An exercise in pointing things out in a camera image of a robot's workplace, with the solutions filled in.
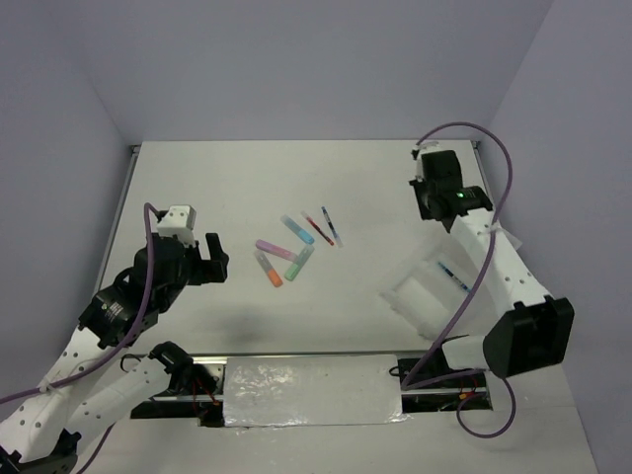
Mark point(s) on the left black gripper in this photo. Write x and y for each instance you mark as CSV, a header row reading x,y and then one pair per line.
x,y
209,270

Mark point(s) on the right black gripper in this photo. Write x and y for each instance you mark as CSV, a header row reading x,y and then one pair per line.
x,y
419,185

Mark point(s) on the light blue gel pen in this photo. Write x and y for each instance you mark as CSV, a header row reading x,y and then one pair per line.
x,y
458,281

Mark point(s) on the dark blue gel pen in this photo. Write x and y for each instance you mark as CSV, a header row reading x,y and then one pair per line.
x,y
335,233

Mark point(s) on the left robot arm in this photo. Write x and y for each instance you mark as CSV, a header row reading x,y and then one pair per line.
x,y
50,429

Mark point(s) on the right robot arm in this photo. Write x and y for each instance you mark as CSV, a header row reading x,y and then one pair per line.
x,y
533,327

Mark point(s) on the orange highlighter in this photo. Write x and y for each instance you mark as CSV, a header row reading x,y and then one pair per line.
x,y
268,268

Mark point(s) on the purple highlighter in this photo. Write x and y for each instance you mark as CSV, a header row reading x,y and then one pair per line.
x,y
275,250

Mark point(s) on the green highlighter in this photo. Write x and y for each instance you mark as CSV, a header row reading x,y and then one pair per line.
x,y
293,271

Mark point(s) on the blue highlighter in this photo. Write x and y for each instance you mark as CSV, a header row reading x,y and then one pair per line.
x,y
297,230

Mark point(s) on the red gel pen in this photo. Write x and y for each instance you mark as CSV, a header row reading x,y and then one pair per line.
x,y
317,228

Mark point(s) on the clear plastic organizer tray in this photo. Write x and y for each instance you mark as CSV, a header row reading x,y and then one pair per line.
x,y
424,291

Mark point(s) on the silver foil tape sheet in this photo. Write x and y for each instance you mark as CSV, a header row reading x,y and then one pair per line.
x,y
333,390

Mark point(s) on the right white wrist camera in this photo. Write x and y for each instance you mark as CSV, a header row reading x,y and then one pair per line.
x,y
424,148

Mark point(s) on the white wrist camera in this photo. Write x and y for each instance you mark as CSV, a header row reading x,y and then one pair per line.
x,y
424,148
178,222

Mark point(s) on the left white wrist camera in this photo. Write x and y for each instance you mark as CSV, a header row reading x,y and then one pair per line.
x,y
178,222

